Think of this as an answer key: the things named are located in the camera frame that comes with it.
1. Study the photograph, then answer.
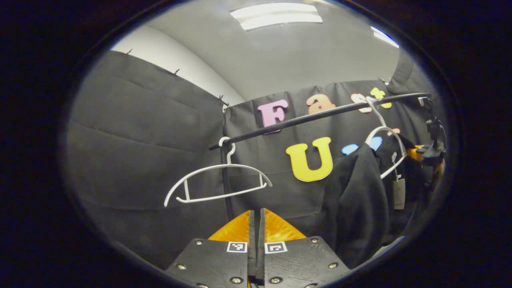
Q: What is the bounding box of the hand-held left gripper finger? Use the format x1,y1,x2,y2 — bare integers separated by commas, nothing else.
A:
164,210,256,288
256,208,352,288

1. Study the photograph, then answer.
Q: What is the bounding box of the white plastic hanger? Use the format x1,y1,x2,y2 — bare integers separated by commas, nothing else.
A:
164,136,273,208
364,96,407,180

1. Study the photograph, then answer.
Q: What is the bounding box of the black jacket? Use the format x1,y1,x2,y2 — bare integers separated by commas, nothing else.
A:
320,134,430,269

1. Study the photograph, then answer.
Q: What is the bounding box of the black clothes rack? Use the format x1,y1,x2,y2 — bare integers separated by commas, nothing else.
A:
208,92,432,220

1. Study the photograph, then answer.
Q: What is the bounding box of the black backdrop cloth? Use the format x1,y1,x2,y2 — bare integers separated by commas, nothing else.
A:
66,50,444,268

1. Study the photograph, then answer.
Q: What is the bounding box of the large ceiling light panel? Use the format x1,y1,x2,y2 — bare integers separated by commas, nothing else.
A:
230,3,323,31

